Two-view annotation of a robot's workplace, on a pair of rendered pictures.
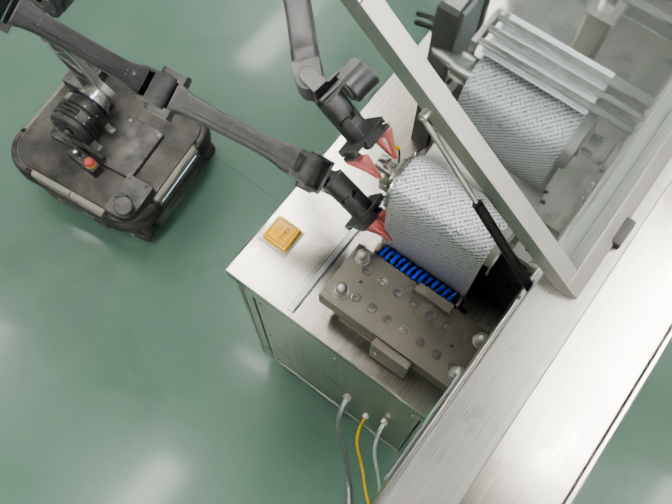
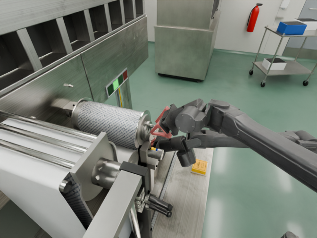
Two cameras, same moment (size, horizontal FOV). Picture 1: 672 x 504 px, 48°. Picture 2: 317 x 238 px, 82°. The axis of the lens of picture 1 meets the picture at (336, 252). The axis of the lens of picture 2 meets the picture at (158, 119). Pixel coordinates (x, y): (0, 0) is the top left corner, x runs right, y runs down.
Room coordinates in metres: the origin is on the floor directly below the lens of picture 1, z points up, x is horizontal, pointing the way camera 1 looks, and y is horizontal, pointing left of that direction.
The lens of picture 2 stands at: (1.20, -0.24, 1.72)
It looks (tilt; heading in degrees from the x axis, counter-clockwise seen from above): 40 degrees down; 162
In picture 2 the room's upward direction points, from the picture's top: straight up
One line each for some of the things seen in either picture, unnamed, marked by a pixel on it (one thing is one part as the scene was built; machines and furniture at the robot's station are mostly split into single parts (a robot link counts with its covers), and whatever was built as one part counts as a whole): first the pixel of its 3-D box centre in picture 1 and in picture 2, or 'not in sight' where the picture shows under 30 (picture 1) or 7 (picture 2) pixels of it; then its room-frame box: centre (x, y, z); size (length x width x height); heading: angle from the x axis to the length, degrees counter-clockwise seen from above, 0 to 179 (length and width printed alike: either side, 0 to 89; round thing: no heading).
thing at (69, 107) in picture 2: (529, 252); (72, 106); (0.54, -0.39, 1.28); 0.06 x 0.05 x 0.02; 53
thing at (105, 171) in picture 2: not in sight; (110, 174); (0.93, -0.28, 1.33); 0.06 x 0.06 x 0.06; 53
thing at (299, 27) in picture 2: not in sight; (289, 53); (-1.13, 2.92, 0.51); 0.91 x 0.58 x 1.02; 75
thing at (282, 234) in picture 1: (282, 234); (199, 166); (0.72, 0.14, 0.91); 0.07 x 0.07 x 0.02; 53
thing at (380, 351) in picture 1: (389, 359); not in sight; (0.39, -0.13, 0.96); 0.10 x 0.03 x 0.11; 53
